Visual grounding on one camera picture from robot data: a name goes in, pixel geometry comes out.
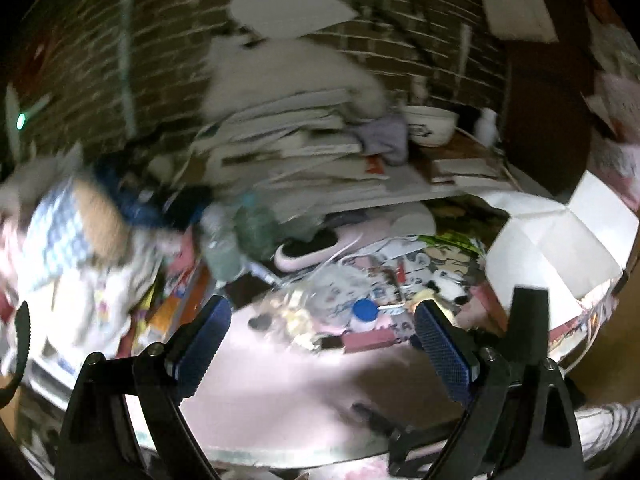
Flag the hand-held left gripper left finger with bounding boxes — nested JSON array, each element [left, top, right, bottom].
[[54, 295, 233, 480]]

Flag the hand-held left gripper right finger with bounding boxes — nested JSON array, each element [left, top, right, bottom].
[[414, 299, 587, 480]]

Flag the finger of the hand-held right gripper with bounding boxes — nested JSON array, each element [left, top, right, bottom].
[[509, 286, 551, 367]]

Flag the pink and white paper bag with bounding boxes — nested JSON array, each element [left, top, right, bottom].
[[484, 170, 628, 361]]

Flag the orange snack packet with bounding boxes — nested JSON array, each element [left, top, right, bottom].
[[145, 285, 201, 341]]

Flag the small panda plush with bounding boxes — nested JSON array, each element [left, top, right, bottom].
[[425, 277, 473, 306]]

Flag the pink small box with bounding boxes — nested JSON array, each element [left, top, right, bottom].
[[342, 332, 396, 353]]

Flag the clear bottle pale blue liquid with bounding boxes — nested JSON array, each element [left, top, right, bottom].
[[200, 205, 246, 281]]

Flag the white bottle with blue cap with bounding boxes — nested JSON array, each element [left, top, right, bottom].
[[349, 299, 380, 333]]

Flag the white pen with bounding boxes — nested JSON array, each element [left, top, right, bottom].
[[245, 260, 278, 286]]

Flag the green snack packet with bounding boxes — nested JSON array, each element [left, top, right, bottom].
[[417, 232, 486, 261]]

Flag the pink oval device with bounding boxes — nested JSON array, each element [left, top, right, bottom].
[[274, 225, 366, 273]]

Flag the green bottle with blue cap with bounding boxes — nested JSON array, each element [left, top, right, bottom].
[[235, 192, 278, 261]]

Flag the clear plastic wrapper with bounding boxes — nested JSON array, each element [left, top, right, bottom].
[[260, 265, 361, 346]]

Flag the white box with blue label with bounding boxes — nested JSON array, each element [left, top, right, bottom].
[[30, 340, 81, 391]]

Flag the blue plastic bag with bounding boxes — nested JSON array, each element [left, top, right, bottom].
[[95, 160, 211, 231]]

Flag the bear plush in white coat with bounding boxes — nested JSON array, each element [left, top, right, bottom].
[[0, 157, 171, 376]]

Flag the beige book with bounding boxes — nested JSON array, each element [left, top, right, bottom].
[[430, 157, 501, 186]]

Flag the small white bottle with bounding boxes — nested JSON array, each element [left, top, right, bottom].
[[475, 108, 500, 145]]

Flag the stack of books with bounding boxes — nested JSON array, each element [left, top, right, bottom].
[[192, 89, 516, 211]]

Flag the white panda bowl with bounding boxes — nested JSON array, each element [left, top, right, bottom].
[[402, 105, 460, 147]]

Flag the purple cloth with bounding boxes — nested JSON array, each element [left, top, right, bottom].
[[350, 115, 411, 166]]

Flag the character print papers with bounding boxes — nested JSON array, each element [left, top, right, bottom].
[[585, 10, 640, 191]]

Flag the white fluffy fur piece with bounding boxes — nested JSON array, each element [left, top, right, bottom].
[[202, 35, 391, 123]]

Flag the device with green light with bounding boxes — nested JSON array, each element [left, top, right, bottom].
[[15, 92, 53, 131]]

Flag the green pipe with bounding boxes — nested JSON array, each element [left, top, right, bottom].
[[122, 0, 141, 131]]

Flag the hanging beige paper bag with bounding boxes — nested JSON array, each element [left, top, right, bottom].
[[472, 0, 558, 43]]

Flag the white paper sheet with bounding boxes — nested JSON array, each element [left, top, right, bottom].
[[229, 0, 358, 40]]

